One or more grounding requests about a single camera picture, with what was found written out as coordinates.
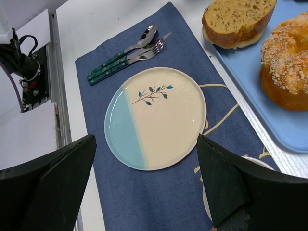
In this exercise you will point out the pink mug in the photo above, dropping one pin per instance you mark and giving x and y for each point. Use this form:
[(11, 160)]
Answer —
[(256, 161)]

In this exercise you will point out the blue plastic tray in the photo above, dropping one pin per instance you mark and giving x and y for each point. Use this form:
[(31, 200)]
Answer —
[(289, 129)]

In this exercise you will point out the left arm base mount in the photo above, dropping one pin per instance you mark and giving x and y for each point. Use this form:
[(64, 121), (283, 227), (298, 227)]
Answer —
[(35, 91)]

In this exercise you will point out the knife with green handle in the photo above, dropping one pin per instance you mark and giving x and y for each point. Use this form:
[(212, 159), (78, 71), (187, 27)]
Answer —
[(121, 61)]

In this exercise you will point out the fork with green handle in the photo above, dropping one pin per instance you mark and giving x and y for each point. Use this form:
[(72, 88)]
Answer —
[(126, 61)]

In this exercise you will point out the round orange sugared bun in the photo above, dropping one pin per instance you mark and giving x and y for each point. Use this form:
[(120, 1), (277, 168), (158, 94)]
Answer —
[(284, 64)]

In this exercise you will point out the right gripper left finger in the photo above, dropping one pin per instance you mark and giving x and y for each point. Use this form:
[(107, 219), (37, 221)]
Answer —
[(45, 194)]

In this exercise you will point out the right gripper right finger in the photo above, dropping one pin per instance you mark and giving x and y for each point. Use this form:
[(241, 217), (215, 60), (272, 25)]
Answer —
[(244, 196)]

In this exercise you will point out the white and blue plate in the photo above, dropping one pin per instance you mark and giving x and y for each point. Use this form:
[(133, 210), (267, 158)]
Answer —
[(154, 118)]

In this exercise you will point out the sliced toast bread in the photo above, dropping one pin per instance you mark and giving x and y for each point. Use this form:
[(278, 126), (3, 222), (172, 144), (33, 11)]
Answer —
[(232, 24)]

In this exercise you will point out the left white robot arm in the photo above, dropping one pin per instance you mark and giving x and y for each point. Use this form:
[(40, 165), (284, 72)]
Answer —
[(17, 62)]

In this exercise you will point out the aluminium table edge rail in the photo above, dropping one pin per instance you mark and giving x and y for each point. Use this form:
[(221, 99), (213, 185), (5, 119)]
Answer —
[(57, 84)]

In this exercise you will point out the spoon with green handle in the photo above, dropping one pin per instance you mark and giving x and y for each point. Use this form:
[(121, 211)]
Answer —
[(144, 40)]

